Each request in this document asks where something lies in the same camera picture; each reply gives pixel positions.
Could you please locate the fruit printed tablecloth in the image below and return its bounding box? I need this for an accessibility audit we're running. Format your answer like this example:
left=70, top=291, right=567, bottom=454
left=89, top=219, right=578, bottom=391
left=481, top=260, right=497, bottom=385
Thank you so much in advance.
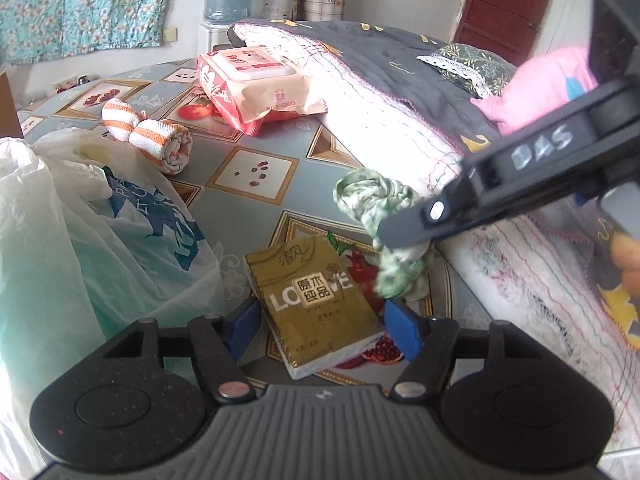
left=15, top=57, right=481, bottom=391

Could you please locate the red-brown wooden door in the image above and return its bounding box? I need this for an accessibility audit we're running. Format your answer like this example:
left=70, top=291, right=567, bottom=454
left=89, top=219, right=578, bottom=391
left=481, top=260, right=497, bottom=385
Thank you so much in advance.
left=452, top=0, right=563, bottom=66

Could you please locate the pink wet wipes pack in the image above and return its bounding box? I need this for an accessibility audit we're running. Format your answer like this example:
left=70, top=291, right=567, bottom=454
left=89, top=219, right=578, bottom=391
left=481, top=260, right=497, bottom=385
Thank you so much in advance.
left=196, top=45, right=328, bottom=136

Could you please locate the gold tissue pack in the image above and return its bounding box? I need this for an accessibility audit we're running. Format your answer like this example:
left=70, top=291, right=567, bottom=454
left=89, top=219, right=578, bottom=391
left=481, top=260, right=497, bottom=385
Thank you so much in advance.
left=244, top=234, right=388, bottom=381

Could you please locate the teal floral hanging cloth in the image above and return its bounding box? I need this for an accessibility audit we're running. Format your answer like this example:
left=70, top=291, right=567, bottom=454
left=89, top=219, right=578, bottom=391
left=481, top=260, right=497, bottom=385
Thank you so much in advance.
left=0, top=0, right=196, bottom=65

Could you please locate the green white knotted cloth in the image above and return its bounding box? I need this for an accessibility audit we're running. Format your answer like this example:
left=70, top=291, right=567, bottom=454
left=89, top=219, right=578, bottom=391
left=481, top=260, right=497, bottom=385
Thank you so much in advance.
left=334, top=167, right=433, bottom=301

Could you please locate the blue printed plastic bag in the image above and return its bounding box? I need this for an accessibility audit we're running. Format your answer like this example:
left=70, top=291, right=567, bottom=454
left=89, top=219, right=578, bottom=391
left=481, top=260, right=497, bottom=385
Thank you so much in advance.
left=65, top=160, right=251, bottom=356

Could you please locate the white plastic bag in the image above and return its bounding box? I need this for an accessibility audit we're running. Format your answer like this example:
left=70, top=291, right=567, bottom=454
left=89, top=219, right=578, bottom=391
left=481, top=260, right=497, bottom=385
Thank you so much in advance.
left=0, top=127, right=131, bottom=480

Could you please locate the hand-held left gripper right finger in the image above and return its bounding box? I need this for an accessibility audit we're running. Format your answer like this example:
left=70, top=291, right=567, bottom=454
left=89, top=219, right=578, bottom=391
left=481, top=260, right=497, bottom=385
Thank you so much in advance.
left=384, top=296, right=543, bottom=403

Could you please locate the green floral lace pillow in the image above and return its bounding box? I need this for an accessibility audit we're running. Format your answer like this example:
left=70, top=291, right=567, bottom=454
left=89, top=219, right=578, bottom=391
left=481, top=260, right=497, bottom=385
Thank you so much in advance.
left=416, top=44, right=518, bottom=100

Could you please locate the brown cardboard box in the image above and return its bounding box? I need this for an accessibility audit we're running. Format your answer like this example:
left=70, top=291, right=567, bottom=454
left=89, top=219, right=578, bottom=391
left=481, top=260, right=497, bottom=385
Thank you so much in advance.
left=0, top=71, right=25, bottom=138

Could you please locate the grey quilt yellow print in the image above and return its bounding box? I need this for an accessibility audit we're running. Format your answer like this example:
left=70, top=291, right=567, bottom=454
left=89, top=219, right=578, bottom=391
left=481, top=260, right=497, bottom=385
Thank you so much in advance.
left=227, top=19, right=640, bottom=436

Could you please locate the pink polka dot pillow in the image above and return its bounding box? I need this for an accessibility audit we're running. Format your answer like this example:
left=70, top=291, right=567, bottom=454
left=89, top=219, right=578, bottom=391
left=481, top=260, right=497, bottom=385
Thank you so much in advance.
left=470, top=46, right=601, bottom=135

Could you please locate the person's right hand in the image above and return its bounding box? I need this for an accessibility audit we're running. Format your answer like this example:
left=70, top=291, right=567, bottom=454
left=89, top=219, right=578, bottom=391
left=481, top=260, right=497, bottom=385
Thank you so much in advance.
left=611, top=232, right=640, bottom=286

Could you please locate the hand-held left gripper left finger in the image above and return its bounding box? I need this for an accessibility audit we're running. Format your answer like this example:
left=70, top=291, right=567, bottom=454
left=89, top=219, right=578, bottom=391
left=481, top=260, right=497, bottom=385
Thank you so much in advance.
left=102, top=300, right=263, bottom=405

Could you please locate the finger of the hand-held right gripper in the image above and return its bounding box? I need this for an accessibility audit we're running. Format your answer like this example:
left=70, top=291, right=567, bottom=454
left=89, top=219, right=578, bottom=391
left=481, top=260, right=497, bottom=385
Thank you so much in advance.
left=375, top=97, right=640, bottom=251

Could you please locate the white panelled door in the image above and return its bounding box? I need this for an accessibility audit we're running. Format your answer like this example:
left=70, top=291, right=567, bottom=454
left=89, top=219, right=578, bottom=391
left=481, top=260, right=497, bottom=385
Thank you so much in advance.
left=542, top=0, right=640, bottom=56

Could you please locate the orange striped towel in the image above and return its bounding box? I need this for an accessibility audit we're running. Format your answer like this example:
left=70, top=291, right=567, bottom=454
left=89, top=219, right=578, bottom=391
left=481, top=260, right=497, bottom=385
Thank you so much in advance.
left=101, top=98, right=194, bottom=176

